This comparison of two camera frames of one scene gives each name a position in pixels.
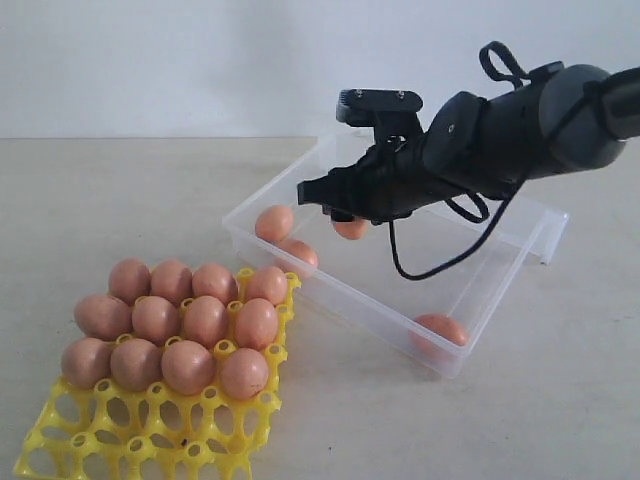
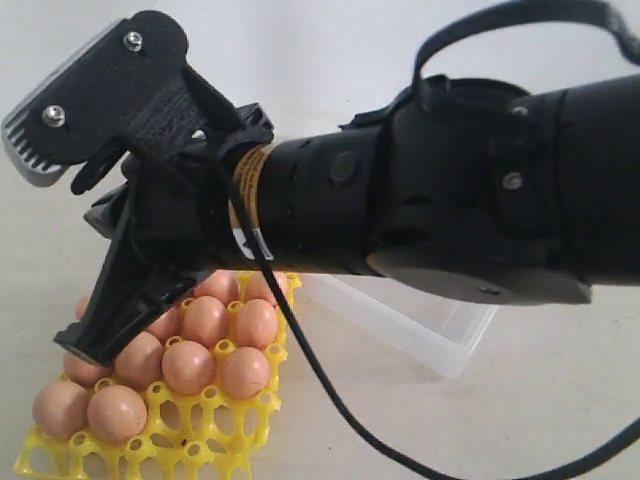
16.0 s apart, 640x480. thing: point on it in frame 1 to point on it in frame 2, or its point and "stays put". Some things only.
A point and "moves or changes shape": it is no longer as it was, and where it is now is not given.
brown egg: [354, 229] moves or changes shape
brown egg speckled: [266, 283] stays put
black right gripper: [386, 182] to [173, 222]
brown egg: [85, 361] stays put
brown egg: [215, 281] stays put
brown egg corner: [438, 334] to [117, 413]
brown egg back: [187, 367] stays put
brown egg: [256, 324] stays put
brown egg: [205, 321] stays put
